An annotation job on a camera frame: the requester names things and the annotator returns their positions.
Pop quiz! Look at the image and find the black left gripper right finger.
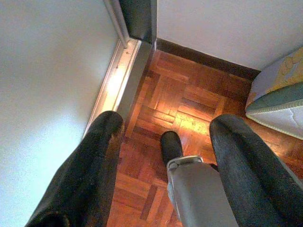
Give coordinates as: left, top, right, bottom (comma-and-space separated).
209, 114, 303, 227

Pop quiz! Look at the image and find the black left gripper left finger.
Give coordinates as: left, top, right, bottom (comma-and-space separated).
25, 110, 124, 227

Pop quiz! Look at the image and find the white quilted mattress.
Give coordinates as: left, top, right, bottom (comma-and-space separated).
245, 47, 303, 138

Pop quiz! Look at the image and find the aluminium sliding door track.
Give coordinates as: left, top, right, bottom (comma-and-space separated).
83, 39, 153, 133

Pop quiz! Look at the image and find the white sliding door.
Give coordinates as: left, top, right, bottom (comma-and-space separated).
0, 0, 130, 227

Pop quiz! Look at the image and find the dark wood baseboard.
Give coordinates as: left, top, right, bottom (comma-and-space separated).
155, 37, 261, 82

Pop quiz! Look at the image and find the dark door frame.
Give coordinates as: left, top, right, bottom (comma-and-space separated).
118, 0, 158, 45

